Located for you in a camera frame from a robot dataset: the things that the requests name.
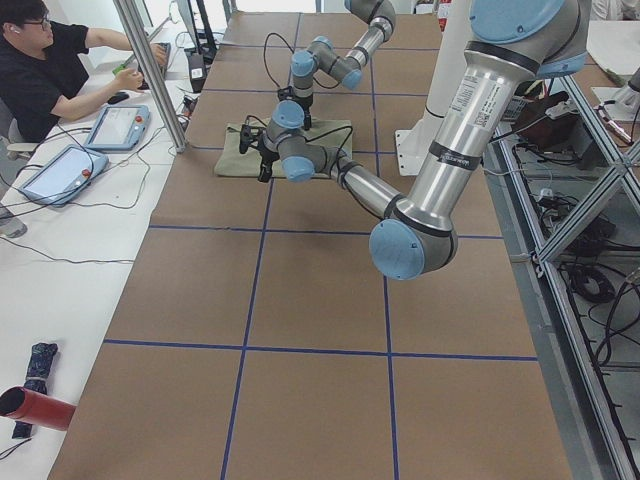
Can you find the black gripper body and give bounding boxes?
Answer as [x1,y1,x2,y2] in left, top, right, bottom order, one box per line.
[256,133,280,166]
[292,94,314,116]

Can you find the olive green long-sleeve shirt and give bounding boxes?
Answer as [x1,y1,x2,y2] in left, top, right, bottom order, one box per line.
[214,118,352,178]

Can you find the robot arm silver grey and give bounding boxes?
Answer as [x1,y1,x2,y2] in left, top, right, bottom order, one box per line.
[280,1,396,130]
[240,1,591,280]

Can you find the black computer keyboard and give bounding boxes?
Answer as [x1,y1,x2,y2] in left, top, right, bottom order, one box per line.
[137,42,172,91]

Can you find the far blue teach pendant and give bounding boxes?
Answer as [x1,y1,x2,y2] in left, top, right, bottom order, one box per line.
[84,105,150,153]

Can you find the blue teach pendant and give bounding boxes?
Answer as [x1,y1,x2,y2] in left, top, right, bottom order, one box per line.
[84,105,150,153]
[18,145,108,207]

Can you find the black computer mouse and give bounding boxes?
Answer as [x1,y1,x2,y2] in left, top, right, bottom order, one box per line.
[107,91,129,105]

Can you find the green plastic clamp tool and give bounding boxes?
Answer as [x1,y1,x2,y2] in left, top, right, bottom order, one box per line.
[112,63,127,76]

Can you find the near blue teach pendant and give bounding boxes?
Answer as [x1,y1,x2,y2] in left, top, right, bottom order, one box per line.
[18,145,108,207]

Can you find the dark blue folded umbrella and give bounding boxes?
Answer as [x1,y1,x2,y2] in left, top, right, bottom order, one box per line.
[12,342,58,440]

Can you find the red cylinder tube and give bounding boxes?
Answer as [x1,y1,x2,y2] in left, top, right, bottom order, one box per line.
[1,386,76,431]

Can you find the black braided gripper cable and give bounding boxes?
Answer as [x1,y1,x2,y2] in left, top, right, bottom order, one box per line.
[299,124,381,201]

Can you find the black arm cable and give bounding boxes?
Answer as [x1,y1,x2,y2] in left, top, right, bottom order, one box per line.
[262,31,301,96]

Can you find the grey aluminium camera post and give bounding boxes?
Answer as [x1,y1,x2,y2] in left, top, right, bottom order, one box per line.
[113,0,187,153]

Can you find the aluminium frame structure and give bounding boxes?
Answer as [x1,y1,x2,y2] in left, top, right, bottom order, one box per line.
[486,59,639,479]

